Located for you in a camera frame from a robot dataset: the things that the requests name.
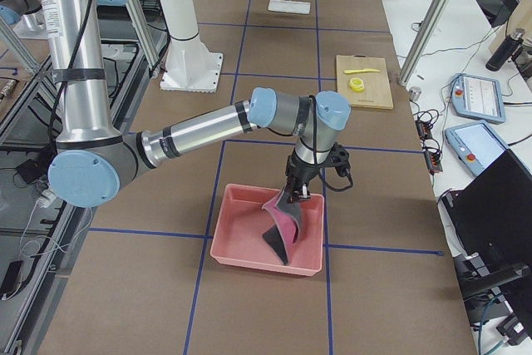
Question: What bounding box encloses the bamboo cutting board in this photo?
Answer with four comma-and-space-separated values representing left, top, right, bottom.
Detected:
336, 55, 394, 110

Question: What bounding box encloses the near teach pendant tablet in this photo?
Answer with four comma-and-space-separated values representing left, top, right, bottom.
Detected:
444, 120, 509, 176

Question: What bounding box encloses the aluminium frame post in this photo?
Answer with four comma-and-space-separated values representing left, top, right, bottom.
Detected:
397, 0, 450, 86

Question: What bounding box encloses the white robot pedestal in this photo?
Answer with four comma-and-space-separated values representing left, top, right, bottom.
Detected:
160, 0, 224, 93

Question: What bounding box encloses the far teach pendant tablet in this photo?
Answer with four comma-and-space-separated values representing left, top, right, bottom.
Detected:
451, 73, 506, 124

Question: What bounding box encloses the black laptop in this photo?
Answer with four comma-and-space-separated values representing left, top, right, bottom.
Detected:
442, 150, 531, 265

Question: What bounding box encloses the black smartphone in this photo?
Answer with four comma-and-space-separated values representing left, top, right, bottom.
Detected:
1, 260, 23, 296

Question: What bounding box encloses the yellow plastic knife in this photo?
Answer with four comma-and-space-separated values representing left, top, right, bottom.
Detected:
343, 68, 381, 75

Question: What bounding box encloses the black water bottle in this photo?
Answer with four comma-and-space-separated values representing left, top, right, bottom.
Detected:
485, 28, 525, 71

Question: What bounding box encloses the grey and pink cloth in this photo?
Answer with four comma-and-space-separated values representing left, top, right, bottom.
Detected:
262, 188, 303, 265

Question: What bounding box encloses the yellow lemon slice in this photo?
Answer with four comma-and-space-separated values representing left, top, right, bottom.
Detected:
348, 76, 365, 93

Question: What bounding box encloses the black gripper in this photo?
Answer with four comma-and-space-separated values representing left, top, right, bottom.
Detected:
283, 150, 328, 204

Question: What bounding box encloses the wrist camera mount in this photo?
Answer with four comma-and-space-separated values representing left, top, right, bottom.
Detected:
329, 142, 351, 178

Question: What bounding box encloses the teach pendant tablet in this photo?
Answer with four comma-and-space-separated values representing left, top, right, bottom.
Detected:
444, 120, 509, 176
451, 73, 506, 124

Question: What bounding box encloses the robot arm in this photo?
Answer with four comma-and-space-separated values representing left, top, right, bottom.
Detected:
41, 0, 351, 208

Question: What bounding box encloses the pink plastic bin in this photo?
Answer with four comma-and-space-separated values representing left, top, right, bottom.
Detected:
210, 184, 324, 276

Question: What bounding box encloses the white rectangular tray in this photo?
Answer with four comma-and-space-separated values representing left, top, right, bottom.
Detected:
268, 0, 311, 15

